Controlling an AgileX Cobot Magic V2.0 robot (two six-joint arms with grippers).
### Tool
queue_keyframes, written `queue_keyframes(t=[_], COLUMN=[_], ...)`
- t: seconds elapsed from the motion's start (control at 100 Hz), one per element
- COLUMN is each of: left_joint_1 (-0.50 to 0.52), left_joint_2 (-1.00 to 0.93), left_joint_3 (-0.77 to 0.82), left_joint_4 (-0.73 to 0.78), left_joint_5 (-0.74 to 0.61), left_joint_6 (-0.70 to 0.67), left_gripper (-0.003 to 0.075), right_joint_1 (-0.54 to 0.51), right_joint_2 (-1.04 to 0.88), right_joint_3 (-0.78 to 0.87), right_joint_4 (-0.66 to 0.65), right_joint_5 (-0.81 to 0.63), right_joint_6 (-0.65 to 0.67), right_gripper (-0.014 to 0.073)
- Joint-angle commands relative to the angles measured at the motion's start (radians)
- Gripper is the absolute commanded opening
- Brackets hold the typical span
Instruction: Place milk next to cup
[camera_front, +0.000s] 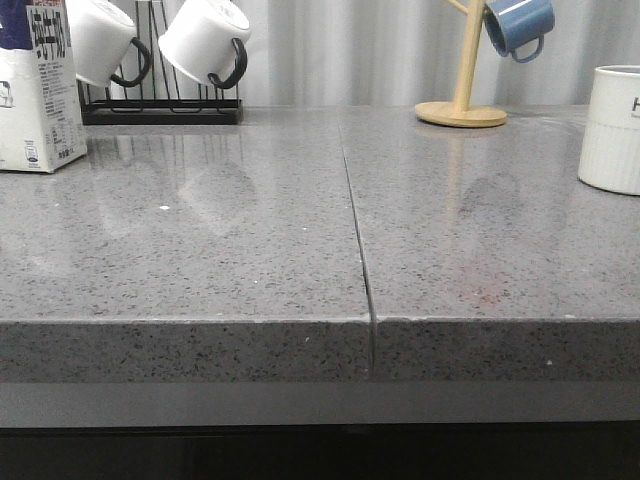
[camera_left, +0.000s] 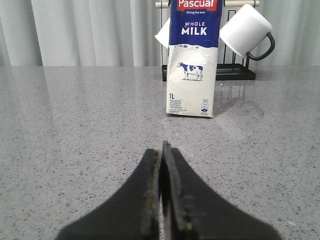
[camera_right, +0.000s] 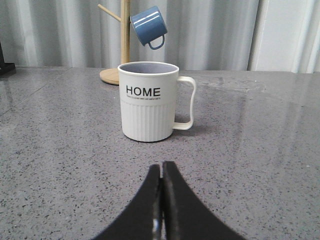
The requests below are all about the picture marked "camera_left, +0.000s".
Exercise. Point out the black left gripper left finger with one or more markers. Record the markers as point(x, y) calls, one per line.
point(131, 213)

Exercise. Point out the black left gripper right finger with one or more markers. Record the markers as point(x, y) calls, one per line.
point(194, 211)

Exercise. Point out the Pascual whole milk carton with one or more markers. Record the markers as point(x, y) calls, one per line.
point(192, 57)

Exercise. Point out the white enamel mug left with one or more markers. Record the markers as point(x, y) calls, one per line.
point(163, 35)

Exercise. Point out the white enamel mug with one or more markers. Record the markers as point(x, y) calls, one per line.
point(245, 30)
point(163, 35)

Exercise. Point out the white enamel mug right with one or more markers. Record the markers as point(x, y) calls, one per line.
point(245, 30)

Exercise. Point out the black wire mug rack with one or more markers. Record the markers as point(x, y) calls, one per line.
point(230, 67)

